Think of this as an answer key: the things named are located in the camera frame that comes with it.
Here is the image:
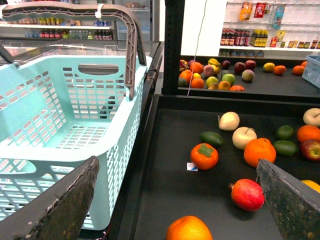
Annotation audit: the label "pile of fruit upper shelf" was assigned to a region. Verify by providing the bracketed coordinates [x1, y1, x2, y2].
[178, 58, 307, 91]

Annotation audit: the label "white apple lower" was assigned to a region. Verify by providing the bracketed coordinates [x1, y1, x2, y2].
[232, 127, 257, 150]

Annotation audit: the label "dark green avocado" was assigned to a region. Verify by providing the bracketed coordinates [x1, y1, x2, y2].
[200, 131, 224, 148]

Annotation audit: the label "background store shelves left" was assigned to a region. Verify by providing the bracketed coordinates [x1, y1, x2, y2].
[0, 0, 150, 41]

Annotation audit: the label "orange at bottom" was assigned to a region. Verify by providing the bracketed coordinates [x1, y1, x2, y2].
[165, 215, 213, 240]

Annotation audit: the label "orange persimmon green leaf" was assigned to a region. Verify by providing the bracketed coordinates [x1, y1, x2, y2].
[190, 143, 219, 171]

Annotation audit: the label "black lower shelf tray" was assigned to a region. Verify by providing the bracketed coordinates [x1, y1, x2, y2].
[109, 95, 314, 240]

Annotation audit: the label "background store shelves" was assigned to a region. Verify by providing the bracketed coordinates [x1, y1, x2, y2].
[223, 0, 320, 60]
[0, 0, 150, 41]

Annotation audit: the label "glass freezer case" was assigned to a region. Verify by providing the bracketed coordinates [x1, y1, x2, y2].
[0, 37, 161, 66]

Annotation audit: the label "white apple upper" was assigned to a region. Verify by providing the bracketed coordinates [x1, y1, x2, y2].
[218, 111, 240, 131]

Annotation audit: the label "red yellow apple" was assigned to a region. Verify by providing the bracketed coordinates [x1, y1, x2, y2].
[299, 139, 320, 162]

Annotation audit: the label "large orange mandarin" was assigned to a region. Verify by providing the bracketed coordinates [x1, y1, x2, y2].
[243, 138, 277, 168]

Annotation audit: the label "white apple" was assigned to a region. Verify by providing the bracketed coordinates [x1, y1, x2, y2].
[218, 111, 240, 131]
[232, 127, 257, 150]

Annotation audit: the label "white price tag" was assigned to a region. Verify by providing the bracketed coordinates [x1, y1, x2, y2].
[186, 162, 198, 172]

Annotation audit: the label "green lime round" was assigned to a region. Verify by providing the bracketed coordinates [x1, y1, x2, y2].
[275, 125, 295, 141]

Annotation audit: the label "green lime oval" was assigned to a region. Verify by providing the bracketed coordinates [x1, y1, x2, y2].
[272, 140, 299, 157]

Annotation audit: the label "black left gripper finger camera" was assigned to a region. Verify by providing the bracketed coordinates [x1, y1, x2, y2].
[0, 156, 100, 240]

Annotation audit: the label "white cable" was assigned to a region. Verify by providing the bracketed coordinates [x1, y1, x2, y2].
[187, 0, 209, 96]

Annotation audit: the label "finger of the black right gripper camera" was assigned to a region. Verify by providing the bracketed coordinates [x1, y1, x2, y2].
[256, 159, 320, 240]

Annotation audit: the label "blue plastic crate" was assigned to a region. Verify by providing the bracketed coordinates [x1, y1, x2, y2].
[302, 55, 320, 88]

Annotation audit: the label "yellow lemon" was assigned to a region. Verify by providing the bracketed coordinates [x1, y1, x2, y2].
[301, 179, 320, 193]

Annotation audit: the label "black upper shelf frame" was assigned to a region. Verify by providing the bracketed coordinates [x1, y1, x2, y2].
[161, 0, 320, 105]

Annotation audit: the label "mint green shopping basket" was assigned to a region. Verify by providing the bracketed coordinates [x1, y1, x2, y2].
[0, 55, 149, 231]

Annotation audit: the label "small orange tangerine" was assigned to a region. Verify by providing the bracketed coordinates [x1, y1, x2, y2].
[296, 124, 320, 143]

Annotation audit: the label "white apple right edge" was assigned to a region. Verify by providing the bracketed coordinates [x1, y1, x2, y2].
[303, 108, 320, 127]

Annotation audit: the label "background store shelves right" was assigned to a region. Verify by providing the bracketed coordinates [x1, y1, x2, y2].
[223, 0, 320, 60]

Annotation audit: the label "red pomegranate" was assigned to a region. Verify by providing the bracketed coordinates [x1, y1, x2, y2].
[229, 178, 265, 212]

